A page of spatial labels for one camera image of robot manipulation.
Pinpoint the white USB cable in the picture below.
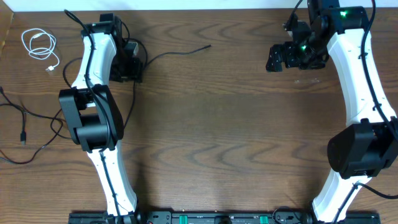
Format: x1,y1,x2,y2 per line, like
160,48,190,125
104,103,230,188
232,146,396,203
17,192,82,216
21,27,60,73

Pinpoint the black USB cable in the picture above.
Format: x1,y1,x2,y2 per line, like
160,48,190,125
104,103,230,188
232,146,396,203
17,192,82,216
0,86,68,165

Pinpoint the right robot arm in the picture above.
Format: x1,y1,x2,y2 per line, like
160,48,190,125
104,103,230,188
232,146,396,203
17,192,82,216
266,0,397,223

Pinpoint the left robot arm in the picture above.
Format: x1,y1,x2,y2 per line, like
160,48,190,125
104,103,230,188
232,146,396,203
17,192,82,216
58,11,147,223

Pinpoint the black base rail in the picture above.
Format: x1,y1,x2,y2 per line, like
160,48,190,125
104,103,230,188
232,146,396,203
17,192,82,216
68,210,382,224

